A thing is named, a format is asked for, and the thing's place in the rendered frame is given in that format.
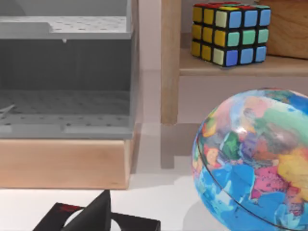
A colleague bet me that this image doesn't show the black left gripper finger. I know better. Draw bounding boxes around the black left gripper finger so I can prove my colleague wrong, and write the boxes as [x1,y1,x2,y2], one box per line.
[60,190,112,231]

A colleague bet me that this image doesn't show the black flat object red print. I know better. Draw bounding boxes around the black flat object red print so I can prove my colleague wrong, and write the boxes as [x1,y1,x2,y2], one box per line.
[32,202,162,231]

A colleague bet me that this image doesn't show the pale wooden drawer front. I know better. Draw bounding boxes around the pale wooden drawer front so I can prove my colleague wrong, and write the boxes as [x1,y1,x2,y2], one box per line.
[0,138,135,190]

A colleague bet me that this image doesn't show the grey pierced drawer inside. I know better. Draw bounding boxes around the grey pierced drawer inside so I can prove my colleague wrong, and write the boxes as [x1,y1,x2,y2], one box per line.
[0,0,134,140]

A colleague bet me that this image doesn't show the wooden open shelf unit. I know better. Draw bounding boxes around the wooden open shelf unit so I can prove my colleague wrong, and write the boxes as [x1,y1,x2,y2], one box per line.
[160,0,308,127]

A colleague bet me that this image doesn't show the colourful world globe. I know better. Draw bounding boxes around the colourful world globe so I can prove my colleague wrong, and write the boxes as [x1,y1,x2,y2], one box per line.
[192,87,308,231]

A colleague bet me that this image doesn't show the multicoloured puzzle cube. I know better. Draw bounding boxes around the multicoloured puzzle cube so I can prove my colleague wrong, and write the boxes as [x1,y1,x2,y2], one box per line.
[191,1,272,68]

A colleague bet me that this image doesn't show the wooden box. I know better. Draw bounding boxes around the wooden box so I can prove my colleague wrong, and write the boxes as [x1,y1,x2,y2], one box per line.
[254,0,308,60]

